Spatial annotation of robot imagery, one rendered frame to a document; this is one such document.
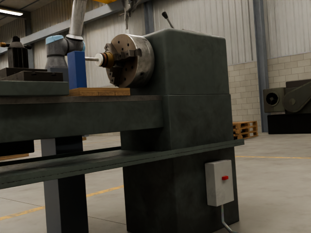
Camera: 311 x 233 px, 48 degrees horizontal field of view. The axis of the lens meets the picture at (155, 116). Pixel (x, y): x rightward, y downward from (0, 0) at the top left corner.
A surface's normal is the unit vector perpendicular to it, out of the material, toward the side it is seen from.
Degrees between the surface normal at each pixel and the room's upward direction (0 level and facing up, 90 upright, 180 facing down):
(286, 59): 90
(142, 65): 108
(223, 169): 90
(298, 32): 90
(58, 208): 90
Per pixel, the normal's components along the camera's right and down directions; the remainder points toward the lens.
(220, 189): 0.68, -0.05
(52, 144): -0.72, 0.05
